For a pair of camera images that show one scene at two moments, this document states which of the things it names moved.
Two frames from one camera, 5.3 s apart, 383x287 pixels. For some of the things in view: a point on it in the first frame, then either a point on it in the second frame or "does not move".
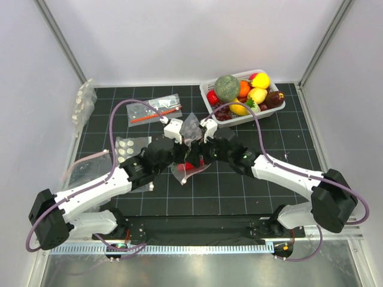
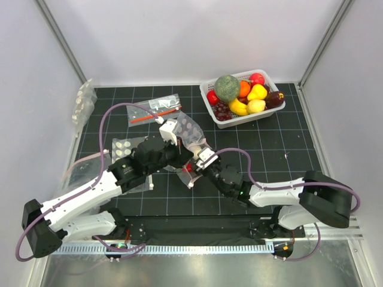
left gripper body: (176, 156) does not move
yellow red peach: (260, 80) -> (258, 92)
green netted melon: (226, 88) does not move
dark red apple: (274, 99) does not move
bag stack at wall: (85, 98) does not move
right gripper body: (211, 150) -> (213, 173)
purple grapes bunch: (224, 113) does not move
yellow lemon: (258, 95) -> (255, 106)
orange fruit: (245, 88) does not move
